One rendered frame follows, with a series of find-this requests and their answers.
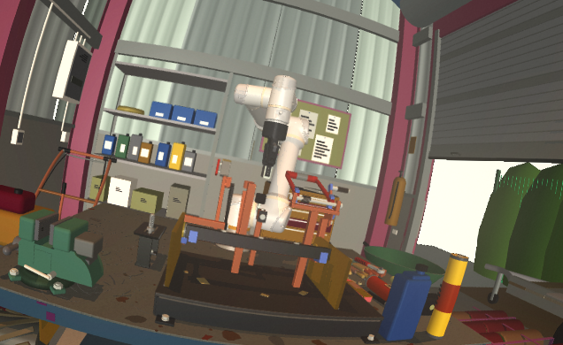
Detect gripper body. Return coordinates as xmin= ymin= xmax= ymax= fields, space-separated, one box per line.
xmin=261 ymin=120 xmax=290 ymax=165

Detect red bail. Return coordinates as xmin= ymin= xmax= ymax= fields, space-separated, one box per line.
xmin=284 ymin=169 xmax=335 ymax=203

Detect black cutting carriage bar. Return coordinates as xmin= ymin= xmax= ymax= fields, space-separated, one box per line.
xmin=180 ymin=224 xmax=333 ymax=265

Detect black boss block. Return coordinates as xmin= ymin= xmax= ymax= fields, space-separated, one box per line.
xmin=134 ymin=221 xmax=168 ymax=271

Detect olive notice board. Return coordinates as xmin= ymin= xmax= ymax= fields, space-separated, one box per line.
xmin=258 ymin=99 xmax=352 ymax=170

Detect blue storage box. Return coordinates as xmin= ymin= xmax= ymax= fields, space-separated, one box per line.
xmin=171 ymin=104 xmax=197 ymax=125
xmin=149 ymin=100 xmax=174 ymax=120
xmin=193 ymin=109 xmax=219 ymax=129

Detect orange lever with grey head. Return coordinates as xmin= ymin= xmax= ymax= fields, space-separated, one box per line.
xmin=213 ymin=157 xmax=235 ymax=223

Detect grey canister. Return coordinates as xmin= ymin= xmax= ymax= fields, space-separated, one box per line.
xmin=181 ymin=149 xmax=198 ymax=173
xmin=126 ymin=133 xmax=144 ymax=162

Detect yellow canister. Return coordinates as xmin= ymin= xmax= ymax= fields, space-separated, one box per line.
xmin=167 ymin=142 xmax=187 ymax=172

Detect grey shelf unit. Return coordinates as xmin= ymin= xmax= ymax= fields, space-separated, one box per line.
xmin=88 ymin=39 xmax=231 ymax=223

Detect blue canister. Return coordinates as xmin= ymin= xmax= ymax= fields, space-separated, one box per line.
xmin=100 ymin=134 xmax=118 ymax=157
xmin=153 ymin=141 xmax=173 ymax=169

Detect grey-olive cardboard box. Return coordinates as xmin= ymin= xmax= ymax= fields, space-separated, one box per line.
xmin=166 ymin=182 xmax=192 ymax=219

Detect brown canister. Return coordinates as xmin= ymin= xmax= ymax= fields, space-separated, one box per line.
xmin=137 ymin=141 xmax=154 ymax=165

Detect grey downpipe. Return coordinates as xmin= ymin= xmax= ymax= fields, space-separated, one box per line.
xmin=402 ymin=25 xmax=436 ymax=251

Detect olive cardboard box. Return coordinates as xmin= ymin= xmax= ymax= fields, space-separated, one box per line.
xmin=88 ymin=174 xmax=111 ymax=203
xmin=129 ymin=187 xmax=165 ymax=214

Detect green canister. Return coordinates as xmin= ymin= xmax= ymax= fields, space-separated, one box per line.
xmin=114 ymin=134 xmax=131 ymax=160

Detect yellow side plate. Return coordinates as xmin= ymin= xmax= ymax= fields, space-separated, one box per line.
xmin=163 ymin=212 xmax=187 ymax=289
xmin=305 ymin=245 xmax=355 ymax=311

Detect white cardboard box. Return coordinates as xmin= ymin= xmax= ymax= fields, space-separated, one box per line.
xmin=105 ymin=175 xmax=139 ymax=209

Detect green bowl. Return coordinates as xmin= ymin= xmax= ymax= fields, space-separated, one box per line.
xmin=362 ymin=244 xmax=447 ymax=285

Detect grey ceiling lamp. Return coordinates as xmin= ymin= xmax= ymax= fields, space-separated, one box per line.
xmin=398 ymin=0 xmax=475 ymax=29

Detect white electrical box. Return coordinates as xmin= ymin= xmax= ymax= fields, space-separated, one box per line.
xmin=51 ymin=39 xmax=94 ymax=105

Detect blue jerrycan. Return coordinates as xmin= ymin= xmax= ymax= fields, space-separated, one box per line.
xmin=378 ymin=270 xmax=433 ymax=342

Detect yellow red striped cylinder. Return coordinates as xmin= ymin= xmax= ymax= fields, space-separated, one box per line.
xmin=426 ymin=253 xmax=470 ymax=339

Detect grey roller door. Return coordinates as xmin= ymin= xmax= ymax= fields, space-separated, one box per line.
xmin=427 ymin=0 xmax=563 ymax=165

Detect green bench vise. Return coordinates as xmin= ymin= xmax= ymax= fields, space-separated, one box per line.
xmin=3 ymin=208 xmax=105 ymax=295

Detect orange mower with red tank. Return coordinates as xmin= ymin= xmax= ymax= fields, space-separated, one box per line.
xmin=0 ymin=146 xmax=118 ymax=247

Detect red pipe stack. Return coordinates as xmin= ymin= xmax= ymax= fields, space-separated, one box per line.
xmin=452 ymin=308 xmax=554 ymax=345

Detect grey trailer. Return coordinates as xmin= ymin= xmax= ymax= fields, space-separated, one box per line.
xmin=482 ymin=262 xmax=563 ymax=345

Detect wooden planks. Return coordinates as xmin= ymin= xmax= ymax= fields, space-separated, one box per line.
xmin=0 ymin=310 xmax=49 ymax=345

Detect grey handle bar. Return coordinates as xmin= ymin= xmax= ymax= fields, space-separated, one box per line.
xmin=293 ymin=189 xmax=339 ymax=207

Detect orange wall cylinder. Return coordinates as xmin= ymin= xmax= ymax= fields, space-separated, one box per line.
xmin=383 ymin=174 xmax=408 ymax=228

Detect red handled tool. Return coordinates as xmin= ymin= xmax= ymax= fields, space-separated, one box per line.
xmin=353 ymin=256 xmax=389 ymax=279

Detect orange sod cutter frame body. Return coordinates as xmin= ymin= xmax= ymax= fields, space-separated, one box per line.
xmin=154 ymin=177 xmax=383 ymax=338

